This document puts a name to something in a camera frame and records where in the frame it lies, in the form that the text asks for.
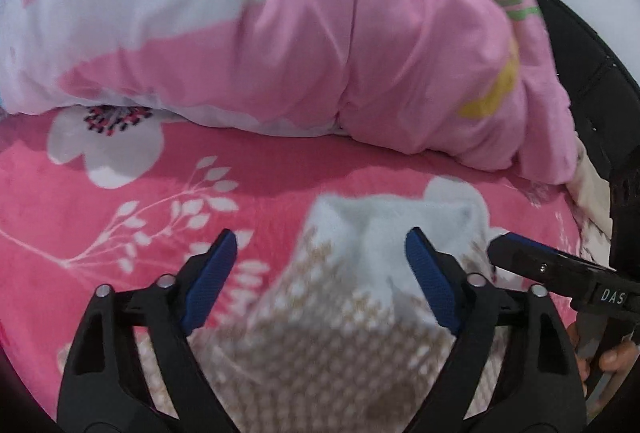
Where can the beige white checked sweater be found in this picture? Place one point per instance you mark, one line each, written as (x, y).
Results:
(340, 353)

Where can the black bag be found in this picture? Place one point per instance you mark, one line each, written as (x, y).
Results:
(575, 43)

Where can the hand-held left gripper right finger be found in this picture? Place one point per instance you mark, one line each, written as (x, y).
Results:
(432, 283)

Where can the person's right hand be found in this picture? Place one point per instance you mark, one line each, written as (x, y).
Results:
(617, 359)

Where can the pink floral quilt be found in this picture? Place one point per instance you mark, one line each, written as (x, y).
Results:
(350, 38)

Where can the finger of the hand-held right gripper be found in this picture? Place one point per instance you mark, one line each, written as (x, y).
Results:
(530, 260)

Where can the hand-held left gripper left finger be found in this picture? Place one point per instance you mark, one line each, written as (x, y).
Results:
(210, 283)

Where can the pink floral bed sheet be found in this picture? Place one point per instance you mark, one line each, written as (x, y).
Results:
(150, 193)

